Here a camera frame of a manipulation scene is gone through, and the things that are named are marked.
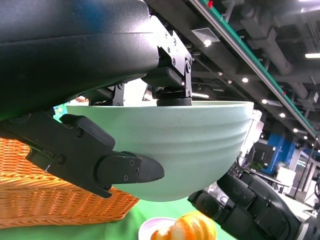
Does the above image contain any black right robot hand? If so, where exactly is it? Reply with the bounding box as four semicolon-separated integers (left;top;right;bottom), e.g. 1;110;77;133
187;172;305;240

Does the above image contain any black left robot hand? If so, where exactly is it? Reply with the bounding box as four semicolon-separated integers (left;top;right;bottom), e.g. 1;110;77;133
0;0;194;200

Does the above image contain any grey-green bowl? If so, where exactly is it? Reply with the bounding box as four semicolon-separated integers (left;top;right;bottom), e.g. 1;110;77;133
66;100;255;203

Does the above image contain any lavender plate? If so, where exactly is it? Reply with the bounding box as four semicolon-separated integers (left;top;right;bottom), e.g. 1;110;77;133
138;217;179;240

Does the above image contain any orange wicker basket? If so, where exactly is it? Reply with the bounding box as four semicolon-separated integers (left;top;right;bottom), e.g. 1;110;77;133
0;137;140;230

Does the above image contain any white ceiling air vent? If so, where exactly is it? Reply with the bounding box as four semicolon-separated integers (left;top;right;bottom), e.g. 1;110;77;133
191;26;221;44

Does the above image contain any green tablecloth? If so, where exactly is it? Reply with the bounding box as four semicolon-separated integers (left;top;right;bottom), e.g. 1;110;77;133
0;198;238;240

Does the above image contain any green-edged ceiling rail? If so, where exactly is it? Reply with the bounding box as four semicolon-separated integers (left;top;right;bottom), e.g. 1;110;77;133
189;0;320;142

